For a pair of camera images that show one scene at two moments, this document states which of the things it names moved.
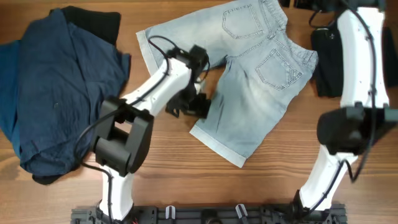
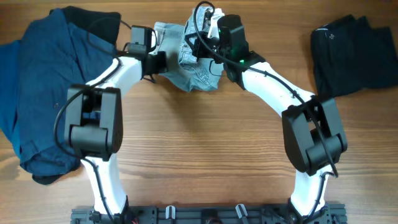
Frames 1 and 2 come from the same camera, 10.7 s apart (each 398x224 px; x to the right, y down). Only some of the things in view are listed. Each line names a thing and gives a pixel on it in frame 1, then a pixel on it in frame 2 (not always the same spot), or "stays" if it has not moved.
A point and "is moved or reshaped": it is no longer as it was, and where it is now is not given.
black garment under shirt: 103,23 stays
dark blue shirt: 53,84 stays
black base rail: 334,214 stays
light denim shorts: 256,65 is moved or reshaped
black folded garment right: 326,42 stays
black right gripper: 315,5 to 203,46
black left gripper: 199,107 to 161,66
